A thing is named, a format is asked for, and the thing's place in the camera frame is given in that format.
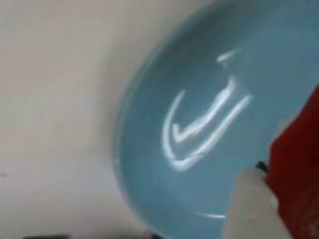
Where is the blue round dish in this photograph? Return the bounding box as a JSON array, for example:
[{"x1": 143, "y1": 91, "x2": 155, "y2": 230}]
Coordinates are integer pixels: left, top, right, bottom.
[{"x1": 113, "y1": 0, "x2": 319, "y2": 239}]

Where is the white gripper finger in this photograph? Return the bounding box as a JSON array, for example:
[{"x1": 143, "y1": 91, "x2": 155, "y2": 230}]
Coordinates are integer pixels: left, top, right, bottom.
[{"x1": 221, "y1": 161, "x2": 287, "y2": 239}]

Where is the red tuna toy sushi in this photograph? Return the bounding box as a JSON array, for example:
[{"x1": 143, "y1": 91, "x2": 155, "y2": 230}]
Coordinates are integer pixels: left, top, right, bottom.
[{"x1": 265, "y1": 83, "x2": 319, "y2": 239}]

